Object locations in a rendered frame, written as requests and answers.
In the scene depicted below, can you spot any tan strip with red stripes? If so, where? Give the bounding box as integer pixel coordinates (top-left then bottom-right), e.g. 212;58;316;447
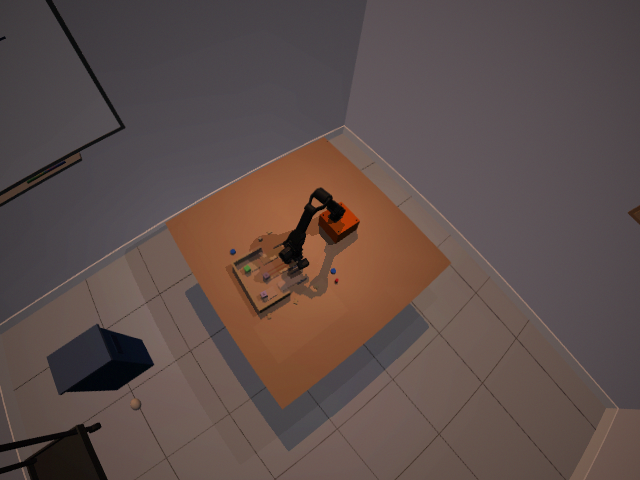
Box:
274;260;298;275

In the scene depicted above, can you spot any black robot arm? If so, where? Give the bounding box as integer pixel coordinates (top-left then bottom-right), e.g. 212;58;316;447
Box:
278;187;346;265

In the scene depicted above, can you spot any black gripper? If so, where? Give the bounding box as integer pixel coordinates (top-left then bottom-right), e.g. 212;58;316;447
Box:
283;240;309;270

